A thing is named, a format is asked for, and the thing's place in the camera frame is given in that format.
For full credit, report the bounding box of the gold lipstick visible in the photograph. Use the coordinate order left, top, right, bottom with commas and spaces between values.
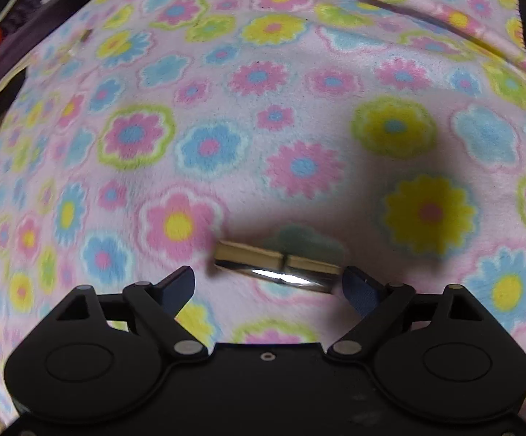
213, 240, 343, 293

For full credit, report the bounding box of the pink floral fleece blanket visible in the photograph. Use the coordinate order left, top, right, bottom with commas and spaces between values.
0, 0, 526, 423

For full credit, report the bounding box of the distant beige stick item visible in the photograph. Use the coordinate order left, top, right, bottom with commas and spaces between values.
66, 29, 93, 52

